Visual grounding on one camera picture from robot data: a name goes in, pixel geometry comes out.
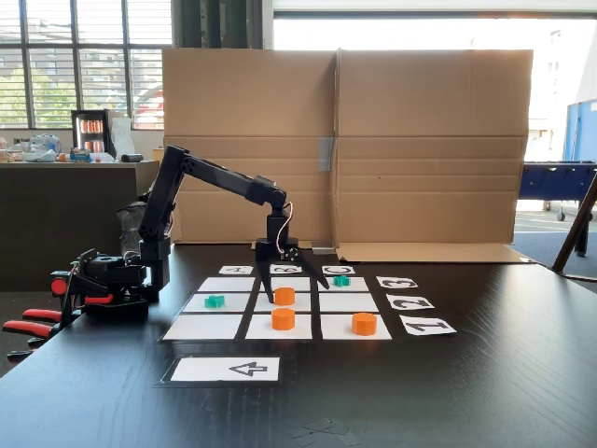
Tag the round orange token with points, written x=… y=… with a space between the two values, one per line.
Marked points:
x=364 y=324
x=285 y=297
x=283 y=319

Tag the green cross token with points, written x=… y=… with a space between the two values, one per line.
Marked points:
x=341 y=281
x=214 y=302

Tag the white nine-square grid sheet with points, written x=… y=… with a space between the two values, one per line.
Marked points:
x=210 y=326

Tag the short gray tape strip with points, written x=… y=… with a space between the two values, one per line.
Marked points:
x=323 y=248

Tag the paper sheet letter C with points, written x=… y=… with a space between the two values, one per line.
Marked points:
x=331 y=270

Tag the paper sheet letter A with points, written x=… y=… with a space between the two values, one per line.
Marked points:
x=224 y=270

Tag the paper sheet number 3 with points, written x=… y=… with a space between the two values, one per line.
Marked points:
x=384 y=282

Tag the long gray tape strip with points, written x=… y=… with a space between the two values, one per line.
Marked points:
x=326 y=154

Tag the white arrow paper sheet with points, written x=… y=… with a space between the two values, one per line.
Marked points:
x=200 y=368

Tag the paper sheet number 2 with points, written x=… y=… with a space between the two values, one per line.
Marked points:
x=422 y=305

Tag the brown cardboard screen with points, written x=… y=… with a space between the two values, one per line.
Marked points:
x=252 y=102

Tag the black clamp with red lever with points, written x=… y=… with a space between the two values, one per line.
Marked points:
x=107 y=275

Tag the paper sheet number 1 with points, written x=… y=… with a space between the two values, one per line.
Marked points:
x=443 y=326

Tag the small black case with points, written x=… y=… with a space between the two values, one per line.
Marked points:
x=132 y=158

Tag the white paper bag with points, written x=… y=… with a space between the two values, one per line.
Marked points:
x=122 y=137

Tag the small blue orange box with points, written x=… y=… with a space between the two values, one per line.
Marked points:
x=80 y=155

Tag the black mini fridge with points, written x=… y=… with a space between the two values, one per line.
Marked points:
x=91 y=133

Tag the dark green curtain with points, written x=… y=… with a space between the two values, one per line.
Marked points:
x=219 y=23

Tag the dark wooden counter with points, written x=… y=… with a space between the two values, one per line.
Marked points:
x=37 y=210

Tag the pile of plastic bags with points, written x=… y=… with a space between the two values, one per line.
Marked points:
x=39 y=147

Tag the blue foosball table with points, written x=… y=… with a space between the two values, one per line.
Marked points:
x=550 y=179

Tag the brown-legged tripod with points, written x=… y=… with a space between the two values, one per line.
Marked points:
x=571 y=233

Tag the window with blinds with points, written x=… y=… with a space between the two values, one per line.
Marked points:
x=51 y=84

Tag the blue panel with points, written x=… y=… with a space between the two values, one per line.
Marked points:
x=580 y=135

